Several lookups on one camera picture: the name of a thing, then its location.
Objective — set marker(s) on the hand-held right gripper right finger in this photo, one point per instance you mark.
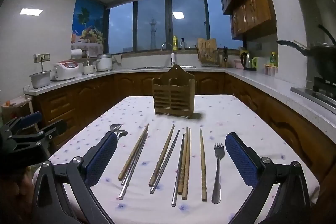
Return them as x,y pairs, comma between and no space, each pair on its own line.
240,158

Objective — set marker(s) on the white tap filter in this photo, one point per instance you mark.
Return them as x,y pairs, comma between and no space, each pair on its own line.
172,59

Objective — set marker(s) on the pink container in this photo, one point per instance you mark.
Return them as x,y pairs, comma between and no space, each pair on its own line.
238,63

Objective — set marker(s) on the wooden dish rack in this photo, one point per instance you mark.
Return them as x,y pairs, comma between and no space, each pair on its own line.
210,60

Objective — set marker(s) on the chrome faucet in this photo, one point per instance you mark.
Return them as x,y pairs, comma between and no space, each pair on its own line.
166,44

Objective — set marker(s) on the steel inner pot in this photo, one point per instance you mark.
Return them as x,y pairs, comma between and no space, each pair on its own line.
40,79

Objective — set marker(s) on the kitchen window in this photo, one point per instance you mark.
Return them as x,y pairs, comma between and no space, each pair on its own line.
149,16

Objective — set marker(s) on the steel fork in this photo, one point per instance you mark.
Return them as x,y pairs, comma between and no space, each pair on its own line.
218,174

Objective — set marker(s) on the green bottle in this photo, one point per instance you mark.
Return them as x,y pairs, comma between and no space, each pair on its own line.
274,59

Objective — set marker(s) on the white electric cooker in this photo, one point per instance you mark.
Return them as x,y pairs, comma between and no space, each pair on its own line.
104,62

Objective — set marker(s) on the wall power socket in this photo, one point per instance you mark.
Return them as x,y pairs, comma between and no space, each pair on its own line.
42,57

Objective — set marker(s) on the white kitchen counter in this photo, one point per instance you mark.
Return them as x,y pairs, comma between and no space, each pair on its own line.
252,79

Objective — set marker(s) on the wooden cutting board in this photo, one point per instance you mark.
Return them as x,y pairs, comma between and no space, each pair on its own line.
207,43

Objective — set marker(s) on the clear soap bottle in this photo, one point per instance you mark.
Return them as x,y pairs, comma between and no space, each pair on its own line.
183,44

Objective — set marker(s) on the green cup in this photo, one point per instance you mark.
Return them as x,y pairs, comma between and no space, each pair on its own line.
255,62

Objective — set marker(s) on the black wok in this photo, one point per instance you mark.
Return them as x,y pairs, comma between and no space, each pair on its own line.
324,58

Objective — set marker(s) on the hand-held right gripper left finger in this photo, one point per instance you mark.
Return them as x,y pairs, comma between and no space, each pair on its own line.
102,158

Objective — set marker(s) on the paper towel roll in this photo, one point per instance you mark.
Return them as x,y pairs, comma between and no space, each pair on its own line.
77,53

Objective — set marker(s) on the spice jar set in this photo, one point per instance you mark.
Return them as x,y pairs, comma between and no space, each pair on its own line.
271,70

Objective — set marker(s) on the wooden spatula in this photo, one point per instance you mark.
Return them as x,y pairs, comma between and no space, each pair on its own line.
299,44

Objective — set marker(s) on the gas stove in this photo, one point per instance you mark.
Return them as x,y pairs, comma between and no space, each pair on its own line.
320,87

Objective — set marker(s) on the wooden lower cabinets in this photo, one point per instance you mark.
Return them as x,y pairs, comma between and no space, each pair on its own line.
86,98

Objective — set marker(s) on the wooden utensil holder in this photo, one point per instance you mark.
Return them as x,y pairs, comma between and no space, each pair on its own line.
173,92

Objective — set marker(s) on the small white jar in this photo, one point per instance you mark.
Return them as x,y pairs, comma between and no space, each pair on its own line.
88,69

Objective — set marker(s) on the steel electric kettle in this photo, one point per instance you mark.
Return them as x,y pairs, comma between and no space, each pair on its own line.
246,60

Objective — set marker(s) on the person's left forearm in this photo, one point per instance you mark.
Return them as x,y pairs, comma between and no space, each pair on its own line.
15,195

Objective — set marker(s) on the white box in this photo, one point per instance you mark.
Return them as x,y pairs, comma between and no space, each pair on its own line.
263,61

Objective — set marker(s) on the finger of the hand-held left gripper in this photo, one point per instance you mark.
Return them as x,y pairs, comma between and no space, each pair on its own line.
30,121
53,129

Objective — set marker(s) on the grey dishcloth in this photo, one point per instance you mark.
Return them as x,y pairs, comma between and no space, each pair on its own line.
117,58

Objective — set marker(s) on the white rice cooker red panel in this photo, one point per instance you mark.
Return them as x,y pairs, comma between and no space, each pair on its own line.
65,70

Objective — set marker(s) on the tropical fruit wall poster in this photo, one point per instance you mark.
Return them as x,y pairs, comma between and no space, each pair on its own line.
89,19

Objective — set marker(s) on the yellow detergent bottle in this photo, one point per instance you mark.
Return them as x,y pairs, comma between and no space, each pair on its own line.
175,43

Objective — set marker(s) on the grey wall outlet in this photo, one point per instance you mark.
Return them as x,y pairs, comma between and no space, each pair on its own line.
258,46

